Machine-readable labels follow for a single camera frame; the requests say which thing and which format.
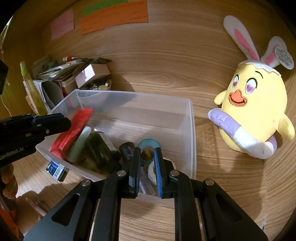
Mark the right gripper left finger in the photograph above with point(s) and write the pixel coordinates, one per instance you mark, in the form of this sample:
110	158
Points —
90	211

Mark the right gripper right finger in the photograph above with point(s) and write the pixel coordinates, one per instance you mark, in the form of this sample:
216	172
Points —
203	210

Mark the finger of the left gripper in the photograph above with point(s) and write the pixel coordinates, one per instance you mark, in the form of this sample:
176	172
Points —
25	122
58	124

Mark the red zip pouch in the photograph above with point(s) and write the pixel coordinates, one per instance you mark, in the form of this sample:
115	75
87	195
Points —
65	140

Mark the pale green cream tube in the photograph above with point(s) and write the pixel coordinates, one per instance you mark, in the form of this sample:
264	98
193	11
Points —
77	148

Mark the blue staples box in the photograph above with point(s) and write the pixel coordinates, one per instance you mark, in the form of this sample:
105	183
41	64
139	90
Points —
57	171

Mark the pink lip gloss tube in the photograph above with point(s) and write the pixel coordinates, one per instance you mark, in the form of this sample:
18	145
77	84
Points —
38	209

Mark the green glass bottle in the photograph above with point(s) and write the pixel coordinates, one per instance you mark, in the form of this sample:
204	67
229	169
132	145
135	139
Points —
103	152

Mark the white tape roll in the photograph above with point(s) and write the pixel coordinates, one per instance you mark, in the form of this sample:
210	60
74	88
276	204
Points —
152	172

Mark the black purple spray bottle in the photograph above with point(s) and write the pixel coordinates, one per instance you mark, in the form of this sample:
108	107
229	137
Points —
138	181

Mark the blue tape roll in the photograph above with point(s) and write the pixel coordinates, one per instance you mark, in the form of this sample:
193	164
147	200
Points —
147	147

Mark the person's left hand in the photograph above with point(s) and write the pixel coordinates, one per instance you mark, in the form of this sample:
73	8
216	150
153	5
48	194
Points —
9	180

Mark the yellow-green spray bottle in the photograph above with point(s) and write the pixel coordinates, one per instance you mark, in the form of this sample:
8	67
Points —
33	97

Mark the folded white paper leaflets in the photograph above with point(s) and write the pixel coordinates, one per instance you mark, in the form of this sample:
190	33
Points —
50	93

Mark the stack of books and papers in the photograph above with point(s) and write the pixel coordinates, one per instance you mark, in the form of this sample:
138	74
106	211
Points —
64	75

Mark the red white marker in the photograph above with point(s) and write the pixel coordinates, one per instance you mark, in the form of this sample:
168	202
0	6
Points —
69	58

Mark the small white cardboard box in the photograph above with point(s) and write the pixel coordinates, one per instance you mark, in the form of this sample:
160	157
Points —
90	73

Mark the white bowl of trinkets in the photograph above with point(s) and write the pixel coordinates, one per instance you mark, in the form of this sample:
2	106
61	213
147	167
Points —
99	88

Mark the clear plastic storage bin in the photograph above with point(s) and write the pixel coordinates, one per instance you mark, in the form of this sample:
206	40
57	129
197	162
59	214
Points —
132	117

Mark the pink sticky note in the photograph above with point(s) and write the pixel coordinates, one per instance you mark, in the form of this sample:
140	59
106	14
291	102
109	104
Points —
63	24

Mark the yellow chick bunny plush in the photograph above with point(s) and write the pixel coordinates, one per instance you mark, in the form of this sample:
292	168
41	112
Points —
253	106

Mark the green sticky note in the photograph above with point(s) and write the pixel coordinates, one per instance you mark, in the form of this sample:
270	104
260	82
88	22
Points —
101	5

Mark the orange sticky note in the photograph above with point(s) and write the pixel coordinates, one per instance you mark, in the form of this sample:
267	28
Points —
119	14

